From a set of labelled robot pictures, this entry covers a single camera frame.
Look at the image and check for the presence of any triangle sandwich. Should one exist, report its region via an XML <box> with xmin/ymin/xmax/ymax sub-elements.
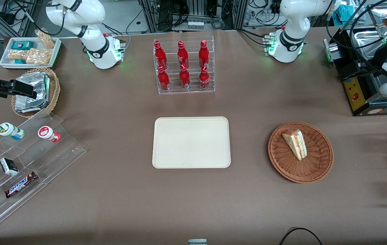
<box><xmin>281</xmin><ymin>129</ymin><xmax>308</xmax><ymax>161</ymax></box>

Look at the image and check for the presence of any light wicker basket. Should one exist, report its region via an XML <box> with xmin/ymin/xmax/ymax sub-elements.
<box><xmin>11</xmin><ymin>68</ymin><xmax>61</xmax><ymax>119</ymax></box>

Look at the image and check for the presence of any white rectangular snack tray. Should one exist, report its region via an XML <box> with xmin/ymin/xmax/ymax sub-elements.
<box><xmin>0</xmin><ymin>37</ymin><xmax>62</xmax><ymax>69</ymax></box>

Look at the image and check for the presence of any cream plastic serving tray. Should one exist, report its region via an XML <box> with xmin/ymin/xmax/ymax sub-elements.
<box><xmin>152</xmin><ymin>116</ymin><xmax>231</xmax><ymax>169</ymax></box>

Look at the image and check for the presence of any brown round wicker basket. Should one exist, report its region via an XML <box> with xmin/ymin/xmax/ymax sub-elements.
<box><xmin>268</xmin><ymin>121</ymin><xmax>335</xmax><ymax>184</ymax></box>

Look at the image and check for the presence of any stainless steel tray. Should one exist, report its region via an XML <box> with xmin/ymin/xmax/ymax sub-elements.
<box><xmin>350</xmin><ymin>29</ymin><xmax>384</xmax><ymax>60</ymax></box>

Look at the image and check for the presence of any aluminium foil container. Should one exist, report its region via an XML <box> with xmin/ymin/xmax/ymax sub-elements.
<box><xmin>14</xmin><ymin>72</ymin><xmax>50</xmax><ymax>114</ymax></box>

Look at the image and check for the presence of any puffed rice cracker pack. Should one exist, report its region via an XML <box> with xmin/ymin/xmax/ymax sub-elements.
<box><xmin>35</xmin><ymin>30</ymin><xmax>55</xmax><ymax>49</ymax></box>
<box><xmin>26</xmin><ymin>48</ymin><xmax>52</xmax><ymax>66</ymax></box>
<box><xmin>7</xmin><ymin>49</ymin><xmax>27</xmax><ymax>62</ymax></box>

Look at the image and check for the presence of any green lid yogurt cup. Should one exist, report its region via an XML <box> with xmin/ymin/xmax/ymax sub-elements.
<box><xmin>0</xmin><ymin>122</ymin><xmax>25</xmax><ymax>141</ymax></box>

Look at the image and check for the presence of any large teal snack box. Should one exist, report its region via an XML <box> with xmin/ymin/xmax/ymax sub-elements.
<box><xmin>12</xmin><ymin>40</ymin><xmax>34</xmax><ymax>50</ymax></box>

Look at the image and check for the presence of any red lid yogurt cup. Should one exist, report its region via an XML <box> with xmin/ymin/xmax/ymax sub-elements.
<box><xmin>37</xmin><ymin>126</ymin><xmax>61</xmax><ymax>143</ymax></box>

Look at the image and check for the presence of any black and white carton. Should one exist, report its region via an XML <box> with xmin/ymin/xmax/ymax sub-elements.
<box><xmin>0</xmin><ymin>157</ymin><xmax>19</xmax><ymax>177</ymax></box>

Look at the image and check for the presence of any clear acrylic stepped stand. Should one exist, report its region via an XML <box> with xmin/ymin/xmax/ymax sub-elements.
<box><xmin>0</xmin><ymin>112</ymin><xmax>87</xmax><ymax>232</ymax></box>

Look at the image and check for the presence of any Snickers chocolate bar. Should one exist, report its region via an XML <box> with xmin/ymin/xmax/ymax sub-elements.
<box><xmin>4</xmin><ymin>171</ymin><xmax>38</xmax><ymax>199</ymax></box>

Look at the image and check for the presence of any red cola bottle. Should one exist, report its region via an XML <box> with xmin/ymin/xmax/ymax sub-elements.
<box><xmin>199</xmin><ymin>66</ymin><xmax>210</xmax><ymax>89</ymax></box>
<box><xmin>177</xmin><ymin>41</ymin><xmax>189</xmax><ymax>70</ymax></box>
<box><xmin>198</xmin><ymin>40</ymin><xmax>210</xmax><ymax>69</ymax></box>
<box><xmin>179</xmin><ymin>64</ymin><xmax>191</xmax><ymax>89</ymax></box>
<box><xmin>154</xmin><ymin>41</ymin><xmax>167</xmax><ymax>71</ymax></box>
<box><xmin>157</xmin><ymin>65</ymin><xmax>171</xmax><ymax>91</ymax></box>

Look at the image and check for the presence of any white power strip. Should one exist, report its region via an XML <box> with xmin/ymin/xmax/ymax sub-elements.
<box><xmin>186</xmin><ymin>20</ymin><xmax>205</xmax><ymax>30</ymax></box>

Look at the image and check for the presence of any clear acrylic bottle rack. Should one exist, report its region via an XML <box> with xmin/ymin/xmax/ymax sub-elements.
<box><xmin>153</xmin><ymin>35</ymin><xmax>216</xmax><ymax>95</ymax></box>

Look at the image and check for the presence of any teal cloth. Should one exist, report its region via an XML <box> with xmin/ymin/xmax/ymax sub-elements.
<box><xmin>333</xmin><ymin>1</ymin><xmax>354</xmax><ymax>21</ymax></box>

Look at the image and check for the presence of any black machine with yellow panel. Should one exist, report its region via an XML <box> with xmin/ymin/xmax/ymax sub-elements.
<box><xmin>323</xmin><ymin>27</ymin><xmax>387</xmax><ymax>117</ymax></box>

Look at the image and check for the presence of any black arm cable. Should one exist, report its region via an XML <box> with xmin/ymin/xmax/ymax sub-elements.
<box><xmin>12</xmin><ymin>0</ymin><xmax>66</xmax><ymax>36</ymax></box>

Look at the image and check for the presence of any aluminium frame rack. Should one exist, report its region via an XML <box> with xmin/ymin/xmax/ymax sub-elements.
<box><xmin>138</xmin><ymin>0</ymin><xmax>249</xmax><ymax>32</ymax></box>

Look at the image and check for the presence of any black looped cable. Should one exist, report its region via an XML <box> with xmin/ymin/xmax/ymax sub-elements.
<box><xmin>278</xmin><ymin>227</ymin><xmax>323</xmax><ymax>245</ymax></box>

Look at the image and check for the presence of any black thick cable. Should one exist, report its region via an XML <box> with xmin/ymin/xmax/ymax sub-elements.
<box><xmin>326</xmin><ymin>0</ymin><xmax>387</xmax><ymax>46</ymax></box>

